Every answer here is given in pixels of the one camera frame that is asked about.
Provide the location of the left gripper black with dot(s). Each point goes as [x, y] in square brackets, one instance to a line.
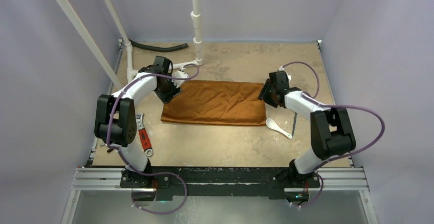
[174, 91]

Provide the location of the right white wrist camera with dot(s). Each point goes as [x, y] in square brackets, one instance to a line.
[281, 68]

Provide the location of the aluminium extrusion rail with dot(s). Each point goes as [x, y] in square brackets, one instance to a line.
[109, 179]

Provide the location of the orange cloth napkin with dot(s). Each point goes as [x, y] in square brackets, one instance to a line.
[208, 102]

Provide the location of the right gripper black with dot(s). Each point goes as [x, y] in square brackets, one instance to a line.
[268, 94]

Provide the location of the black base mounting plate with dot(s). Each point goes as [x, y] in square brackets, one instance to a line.
[169, 181]

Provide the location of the white ceramic spoon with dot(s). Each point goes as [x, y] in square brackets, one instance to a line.
[271, 124]

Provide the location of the red handled adjustable wrench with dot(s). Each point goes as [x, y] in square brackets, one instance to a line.
[143, 136]

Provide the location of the small dark blue disc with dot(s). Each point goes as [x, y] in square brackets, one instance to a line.
[294, 124]

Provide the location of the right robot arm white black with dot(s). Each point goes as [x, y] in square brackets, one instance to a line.
[331, 133]

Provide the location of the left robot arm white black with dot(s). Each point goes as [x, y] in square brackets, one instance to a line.
[115, 119]

